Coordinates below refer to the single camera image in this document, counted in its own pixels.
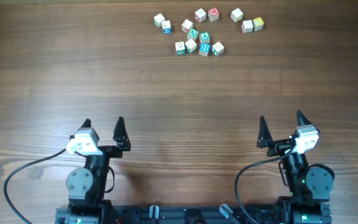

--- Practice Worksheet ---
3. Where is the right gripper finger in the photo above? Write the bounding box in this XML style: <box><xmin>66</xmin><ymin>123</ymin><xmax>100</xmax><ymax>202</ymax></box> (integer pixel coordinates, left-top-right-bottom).
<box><xmin>257</xmin><ymin>116</ymin><xmax>273</xmax><ymax>148</ymax></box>
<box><xmin>296</xmin><ymin>110</ymin><xmax>311</xmax><ymax>126</ymax></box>

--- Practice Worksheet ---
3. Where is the green-sided picture block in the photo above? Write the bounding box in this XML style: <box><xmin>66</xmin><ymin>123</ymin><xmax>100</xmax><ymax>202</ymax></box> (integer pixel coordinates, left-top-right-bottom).
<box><xmin>175</xmin><ymin>42</ymin><xmax>186</xmax><ymax>55</ymax></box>

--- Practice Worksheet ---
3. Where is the blue H block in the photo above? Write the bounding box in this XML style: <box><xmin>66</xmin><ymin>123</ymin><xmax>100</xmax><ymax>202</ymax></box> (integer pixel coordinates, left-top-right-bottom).
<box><xmin>199</xmin><ymin>43</ymin><xmax>210</xmax><ymax>56</ymax></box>

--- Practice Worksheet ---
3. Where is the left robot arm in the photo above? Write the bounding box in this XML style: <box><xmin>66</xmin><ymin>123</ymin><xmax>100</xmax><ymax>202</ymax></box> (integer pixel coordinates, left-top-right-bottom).
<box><xmin>55</xmin><ymin>116</ymin><xmax>131</xmax><ymax>224</ymax></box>

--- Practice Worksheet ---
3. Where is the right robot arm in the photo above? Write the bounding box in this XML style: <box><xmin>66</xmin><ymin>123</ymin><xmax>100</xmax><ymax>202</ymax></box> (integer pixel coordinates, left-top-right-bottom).
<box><xmin>249</xmin><ymin>111</ymin><xmax>335</xmax><ymax>223</ymax></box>

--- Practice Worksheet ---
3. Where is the teal-sided circle block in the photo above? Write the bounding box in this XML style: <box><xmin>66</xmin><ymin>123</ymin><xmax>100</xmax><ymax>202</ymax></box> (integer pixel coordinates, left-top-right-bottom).
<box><xmin>211</xmin><ymin>42</ymin><xmax>224</xmax><ymax>56</ymax></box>

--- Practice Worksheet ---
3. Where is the yellow block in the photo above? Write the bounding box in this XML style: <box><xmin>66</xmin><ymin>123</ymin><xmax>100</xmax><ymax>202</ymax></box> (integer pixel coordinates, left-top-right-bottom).
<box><xmin>252</xmin><ymin>17</ymin><xmax>264</xmax><ymax>31</ymax></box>

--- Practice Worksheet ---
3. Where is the red-sided white block right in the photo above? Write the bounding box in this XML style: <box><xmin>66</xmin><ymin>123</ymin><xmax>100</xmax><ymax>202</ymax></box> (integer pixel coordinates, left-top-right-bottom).
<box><xmin>241</xmin><ymin>20</ymin><xmax>254</xmax><ymax>33</ymax></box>

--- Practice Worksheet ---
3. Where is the green-edged white block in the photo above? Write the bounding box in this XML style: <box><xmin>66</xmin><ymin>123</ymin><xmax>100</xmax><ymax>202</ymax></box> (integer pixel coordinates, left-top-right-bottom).
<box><xmin>185</xmin><ymin>39</ymin><xmax>197</xmax><ymax>53</ymax></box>

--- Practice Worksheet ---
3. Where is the blue-sided block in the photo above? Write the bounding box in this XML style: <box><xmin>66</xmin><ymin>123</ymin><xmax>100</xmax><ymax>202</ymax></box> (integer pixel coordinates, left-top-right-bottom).
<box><xmin>162</xmin><ymin>21</ymin><xmax>172</xmax><ymax>34</ymax></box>

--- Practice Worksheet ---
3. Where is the green V block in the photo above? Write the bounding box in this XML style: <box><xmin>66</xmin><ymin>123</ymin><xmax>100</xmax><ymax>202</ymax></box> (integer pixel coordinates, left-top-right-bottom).
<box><xmin>199</xmin><ymin>32</ymin><xmax>211</xmax><ymax>44</ymax></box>

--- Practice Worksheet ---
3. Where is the green-edged block far left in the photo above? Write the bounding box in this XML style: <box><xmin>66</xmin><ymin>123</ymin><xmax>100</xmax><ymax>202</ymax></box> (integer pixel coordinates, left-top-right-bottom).
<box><xmin>154</xmin><ymin>13</ymin><xmax>165</xmax><ymax>27</ymax></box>

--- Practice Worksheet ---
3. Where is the green N block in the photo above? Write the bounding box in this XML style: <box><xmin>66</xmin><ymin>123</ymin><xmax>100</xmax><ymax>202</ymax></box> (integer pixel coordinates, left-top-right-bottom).
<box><xmin>187</xmin><ymin>29</ymin><xmax>199</xmax><ymax>41</ymax></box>

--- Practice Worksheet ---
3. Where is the plain white block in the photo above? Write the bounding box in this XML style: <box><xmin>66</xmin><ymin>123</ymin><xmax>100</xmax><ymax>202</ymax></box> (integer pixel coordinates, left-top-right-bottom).
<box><xmin>231</xmin><ymin>8</ymin><xmax>244</xmax><ymax>22</ymax></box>

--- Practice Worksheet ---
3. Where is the red-sided block centre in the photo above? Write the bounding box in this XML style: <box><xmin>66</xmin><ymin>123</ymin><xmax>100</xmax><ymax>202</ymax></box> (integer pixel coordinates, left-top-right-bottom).
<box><xmin>181</xmin><ymin>19</ymin><xmax>193</xmax><ymax>34</ymax></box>

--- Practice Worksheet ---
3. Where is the red M block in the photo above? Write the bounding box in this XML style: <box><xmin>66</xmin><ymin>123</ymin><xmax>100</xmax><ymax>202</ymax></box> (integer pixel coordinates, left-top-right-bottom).
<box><xmin>208</xmin><ymin>7</ymin><xmax>220</xmax><ymax>22</ymax></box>

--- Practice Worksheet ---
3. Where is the red-edged white block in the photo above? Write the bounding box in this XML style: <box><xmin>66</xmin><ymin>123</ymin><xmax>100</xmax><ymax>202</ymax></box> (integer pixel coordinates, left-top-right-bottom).
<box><xmin>195</xmin><ymin>8</ymin><xmax>206</xmax><ymax>23</ymax></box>

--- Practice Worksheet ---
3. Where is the right black camera cable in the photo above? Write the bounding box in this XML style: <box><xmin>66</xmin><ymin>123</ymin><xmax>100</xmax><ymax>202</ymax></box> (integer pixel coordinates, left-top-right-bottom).
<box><xmin>234</xmin><ymin>144</ymin><xmax>296</xmax><ymax>224</ymax></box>

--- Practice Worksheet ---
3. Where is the black camera cable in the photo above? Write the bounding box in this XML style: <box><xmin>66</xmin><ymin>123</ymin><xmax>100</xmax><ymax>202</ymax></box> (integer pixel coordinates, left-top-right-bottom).
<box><xmin>234</xmin><ymin>144</ymin><xmax>296</xmax><ymax>224</ymax></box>
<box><xmin>3</xmin><ymin>147</ymin><xmax>68</xmax><ymax>224</ymax></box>

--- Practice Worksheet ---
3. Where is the left black camera cable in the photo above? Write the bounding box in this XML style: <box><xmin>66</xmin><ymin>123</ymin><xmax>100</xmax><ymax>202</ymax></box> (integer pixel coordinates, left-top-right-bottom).
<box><xmin>3</xmin><ymin>147</ymin><xmax>68</xmax><ymax>224</ymax></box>

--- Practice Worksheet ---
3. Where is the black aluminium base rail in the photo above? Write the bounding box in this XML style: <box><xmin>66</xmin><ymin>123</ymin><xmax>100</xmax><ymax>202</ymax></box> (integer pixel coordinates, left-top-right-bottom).
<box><xmin>55</xmin><ymin>203</ymin><xmax>332</xmax><ymax>224</ymax></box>

